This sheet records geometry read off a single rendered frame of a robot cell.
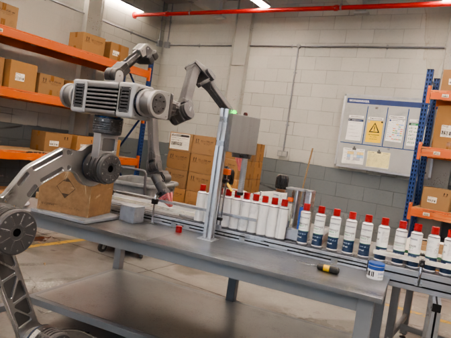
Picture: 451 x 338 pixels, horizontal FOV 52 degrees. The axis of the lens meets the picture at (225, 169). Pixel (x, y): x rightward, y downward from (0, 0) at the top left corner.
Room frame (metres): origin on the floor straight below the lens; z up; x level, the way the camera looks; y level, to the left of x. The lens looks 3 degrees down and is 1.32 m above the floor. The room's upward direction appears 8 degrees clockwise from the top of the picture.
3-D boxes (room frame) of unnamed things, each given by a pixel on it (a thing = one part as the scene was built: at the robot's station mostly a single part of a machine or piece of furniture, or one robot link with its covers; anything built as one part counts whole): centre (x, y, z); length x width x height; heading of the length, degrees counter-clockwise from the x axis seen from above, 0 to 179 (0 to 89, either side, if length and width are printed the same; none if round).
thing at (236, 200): (2.45, -0.08, 0.98); 0.05 x 0.05 x 0.20
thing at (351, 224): (2.21, -0.64, 0.98); 0.05 x 0.05 x 0.20
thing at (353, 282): (2.72, 0.06, 0.82); 2.10 x 1.31 x 0.02; 67
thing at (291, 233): (2.41, -0.40, 1.01); 0.14 x 0.13 x 0.26; 67
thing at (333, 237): (2.24, -0.57, 0.98); 0.05 x 0.05 x 0.20
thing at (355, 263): (2.49, 0.02, 0.85); 1.65 x 0.11 x 0.05; 67
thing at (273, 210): (2.36, -0.27, 0.98); 0.05 x 0.05 x 0.20
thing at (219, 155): (2.34, 0.04, 1.16); 0.04 x 0.04 x 0.67; 67
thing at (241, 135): (2.37, -0.04, 1.38); 0.17 x 0.10 x 0.19; 122
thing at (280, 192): (2.97, -0.37, 1.04); 0.09 x 0.09 x 0.29
